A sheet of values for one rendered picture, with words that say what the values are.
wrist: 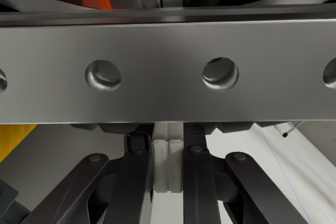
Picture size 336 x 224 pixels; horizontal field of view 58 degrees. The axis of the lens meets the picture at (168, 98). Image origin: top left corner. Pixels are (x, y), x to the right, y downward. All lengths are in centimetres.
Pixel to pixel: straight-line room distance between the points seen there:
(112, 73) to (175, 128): 4
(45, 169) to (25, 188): 11
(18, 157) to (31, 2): 86
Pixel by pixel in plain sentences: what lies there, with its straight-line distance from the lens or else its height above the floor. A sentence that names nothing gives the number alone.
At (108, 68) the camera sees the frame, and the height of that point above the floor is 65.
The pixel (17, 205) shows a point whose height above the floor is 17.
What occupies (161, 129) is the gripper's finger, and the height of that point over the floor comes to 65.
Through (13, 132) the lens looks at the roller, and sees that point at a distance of 27.
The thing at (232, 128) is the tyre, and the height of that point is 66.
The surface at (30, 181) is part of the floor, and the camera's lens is 101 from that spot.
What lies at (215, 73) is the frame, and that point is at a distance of 16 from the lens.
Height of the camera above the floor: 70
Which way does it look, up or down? 17 degrees down
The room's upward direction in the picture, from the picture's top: 46 degrees clockwise
